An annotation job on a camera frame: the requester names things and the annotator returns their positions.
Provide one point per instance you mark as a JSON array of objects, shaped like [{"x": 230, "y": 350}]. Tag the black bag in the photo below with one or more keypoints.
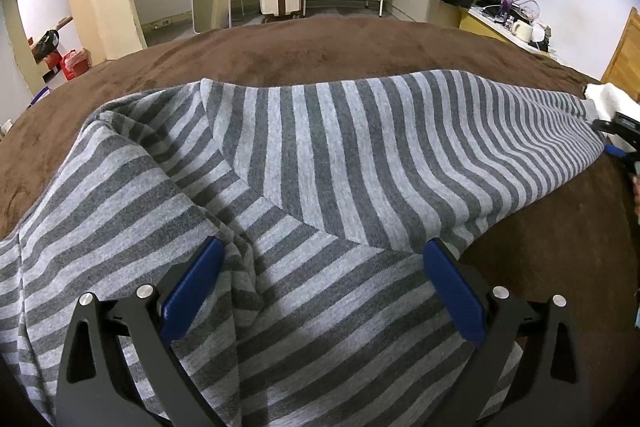
[{"x": 46, "y": 44}]

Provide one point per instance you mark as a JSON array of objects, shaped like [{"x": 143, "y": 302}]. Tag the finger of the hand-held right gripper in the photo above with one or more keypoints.
[
  {"x": 620, "y": 153},
  {"x": 625, "y": 119}
]

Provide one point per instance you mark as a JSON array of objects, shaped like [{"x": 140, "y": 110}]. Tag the red bag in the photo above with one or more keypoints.
[{"x": 75, "y": 64}]

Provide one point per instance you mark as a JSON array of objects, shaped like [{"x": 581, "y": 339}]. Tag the wooden furniture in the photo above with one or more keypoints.
[{"x": 622, "y": 57}]

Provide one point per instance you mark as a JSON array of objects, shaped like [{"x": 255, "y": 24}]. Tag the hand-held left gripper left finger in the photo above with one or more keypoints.
[{"x": 192, "y": 279}]

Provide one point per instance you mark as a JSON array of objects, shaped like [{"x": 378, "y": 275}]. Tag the grey striped sweater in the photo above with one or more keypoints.
[{"x": 325, "y": 147}]

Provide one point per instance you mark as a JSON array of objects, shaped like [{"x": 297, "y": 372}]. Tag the white fluffy cloth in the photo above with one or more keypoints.
[{"x": 607, "y": 97}]

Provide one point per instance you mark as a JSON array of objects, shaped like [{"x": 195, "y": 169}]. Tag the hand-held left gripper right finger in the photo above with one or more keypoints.
[{"x": 452, "y": 287}]

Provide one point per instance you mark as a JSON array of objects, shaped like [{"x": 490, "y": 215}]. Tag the yellow desk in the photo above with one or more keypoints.
[{"x": 480, "y": 24}]

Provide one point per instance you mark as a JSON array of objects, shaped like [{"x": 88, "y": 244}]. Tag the brown blanket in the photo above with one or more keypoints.
[{"x": 300, "y": 52}]

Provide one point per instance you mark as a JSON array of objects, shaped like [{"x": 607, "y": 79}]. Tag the clear plastic basket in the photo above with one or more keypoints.
[{"x": 527, "y": 9}]

